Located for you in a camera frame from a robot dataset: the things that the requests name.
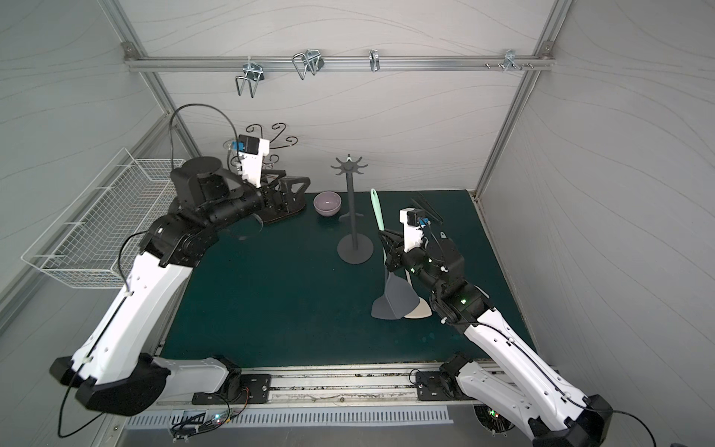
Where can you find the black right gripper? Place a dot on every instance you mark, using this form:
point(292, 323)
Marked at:
point(395, 252)

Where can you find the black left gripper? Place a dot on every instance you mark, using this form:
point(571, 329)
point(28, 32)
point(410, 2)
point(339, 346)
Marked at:
point(271, 197)

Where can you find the grey utensil mint handle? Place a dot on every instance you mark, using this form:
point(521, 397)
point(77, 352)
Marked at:
point(398, 299)

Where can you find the grey spatula mint handle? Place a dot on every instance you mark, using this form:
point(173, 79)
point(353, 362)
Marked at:
point(382, 310)

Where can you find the beige spatula grey handle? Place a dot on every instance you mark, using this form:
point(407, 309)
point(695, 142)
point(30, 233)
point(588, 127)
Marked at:
point(423, 310)

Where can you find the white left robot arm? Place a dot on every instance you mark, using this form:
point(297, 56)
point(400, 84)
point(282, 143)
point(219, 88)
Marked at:
point(111, 373)

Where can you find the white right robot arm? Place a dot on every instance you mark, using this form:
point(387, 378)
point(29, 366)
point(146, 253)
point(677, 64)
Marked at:
point(546, 408)

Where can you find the grey utensil rack stand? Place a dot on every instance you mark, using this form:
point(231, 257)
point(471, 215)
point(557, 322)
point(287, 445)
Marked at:
point(354, 248)

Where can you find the lilac ceramic bowl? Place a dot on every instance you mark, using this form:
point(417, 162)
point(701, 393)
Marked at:
point(327, 203)

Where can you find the black tongs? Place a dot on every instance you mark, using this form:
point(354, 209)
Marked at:
point(422, 203)

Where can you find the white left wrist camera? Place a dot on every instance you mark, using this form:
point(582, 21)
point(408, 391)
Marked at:
point(251, 152)

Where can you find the aluminium rail with hooks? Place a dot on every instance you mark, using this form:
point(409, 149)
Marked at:
point(251, 71)

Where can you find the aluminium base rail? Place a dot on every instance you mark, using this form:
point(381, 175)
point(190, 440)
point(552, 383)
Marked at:
point(335, 385)

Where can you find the white wire basket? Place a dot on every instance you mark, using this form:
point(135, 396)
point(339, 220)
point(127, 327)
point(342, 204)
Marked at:
point(85, 247)

